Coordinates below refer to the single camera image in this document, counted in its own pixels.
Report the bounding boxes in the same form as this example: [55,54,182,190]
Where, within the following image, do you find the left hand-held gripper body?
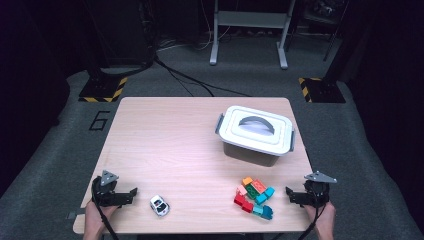
[91,169,120,208]

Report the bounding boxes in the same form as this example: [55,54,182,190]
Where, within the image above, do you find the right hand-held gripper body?
[303,170,338,208]

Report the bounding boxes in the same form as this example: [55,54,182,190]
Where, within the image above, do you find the white toy car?
[149,194,171,218]

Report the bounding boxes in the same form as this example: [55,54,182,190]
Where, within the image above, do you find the coral toy block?
[251,178,268,195]

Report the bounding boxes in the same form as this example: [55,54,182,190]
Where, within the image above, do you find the green toy block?
[245,184,262,201]

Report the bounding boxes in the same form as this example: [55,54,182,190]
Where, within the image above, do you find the brown transparent storage box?
[214,112,297,168]

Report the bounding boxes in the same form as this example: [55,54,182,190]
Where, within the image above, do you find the white lid with grey handle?
[218,105,296,157]

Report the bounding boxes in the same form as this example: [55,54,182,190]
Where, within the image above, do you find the person's left hand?
[84,200,120,231]

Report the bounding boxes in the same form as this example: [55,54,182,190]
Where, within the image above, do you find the person's right hand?
[302,201,337,232]

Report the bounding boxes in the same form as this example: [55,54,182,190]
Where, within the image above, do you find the grey tape strip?
[67,209,86,220]

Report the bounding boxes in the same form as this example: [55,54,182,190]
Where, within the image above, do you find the black base with yellow stripes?
[297,76,347,104]
[78,76,129,104]

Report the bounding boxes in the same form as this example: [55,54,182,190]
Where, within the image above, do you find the black cabinet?
[84,0,156,68]

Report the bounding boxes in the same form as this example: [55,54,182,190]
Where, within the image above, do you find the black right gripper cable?
[297,186,326,240]

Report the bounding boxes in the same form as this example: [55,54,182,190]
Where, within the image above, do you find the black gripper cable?
[297,186,326,240]
[91,177,120,240]

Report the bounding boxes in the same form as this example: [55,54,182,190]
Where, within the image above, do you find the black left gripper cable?
[91,177,120,240]

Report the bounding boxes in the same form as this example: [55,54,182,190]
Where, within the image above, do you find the black floor cable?
[99,54,252,98]

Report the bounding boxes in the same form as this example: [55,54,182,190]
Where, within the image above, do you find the grey metal stand frame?
[208,0,297,70]

